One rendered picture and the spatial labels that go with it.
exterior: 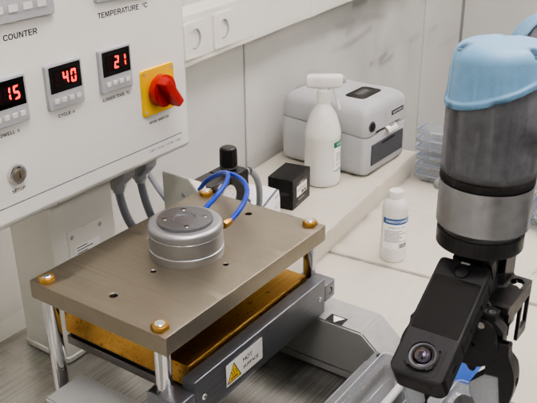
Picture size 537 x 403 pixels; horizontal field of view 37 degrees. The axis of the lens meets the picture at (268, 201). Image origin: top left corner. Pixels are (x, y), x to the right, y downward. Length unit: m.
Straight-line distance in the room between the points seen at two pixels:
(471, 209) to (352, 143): 1.19
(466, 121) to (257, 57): 1.27
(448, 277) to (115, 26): 0.45
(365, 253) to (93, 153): 0.83
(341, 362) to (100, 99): 0.40
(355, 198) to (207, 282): 0.97
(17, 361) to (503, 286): 0.59
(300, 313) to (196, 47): 0.79
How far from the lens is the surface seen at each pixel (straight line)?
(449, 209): 0.64
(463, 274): 0.67
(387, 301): 1.44
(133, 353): 0.81
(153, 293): 0.77
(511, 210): 0.64
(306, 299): 0.87
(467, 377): 1.28
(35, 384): 0.99
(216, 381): 0.77
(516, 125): 0.61
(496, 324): 0.68
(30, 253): 0.97
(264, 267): 0.81
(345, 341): 0.92
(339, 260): 1.57
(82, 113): 0.87
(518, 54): 0.60
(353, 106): 1.79
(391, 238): 1.54
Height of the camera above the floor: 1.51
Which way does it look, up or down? 25 degrees down
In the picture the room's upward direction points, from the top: 1 degrees counter-clockwise
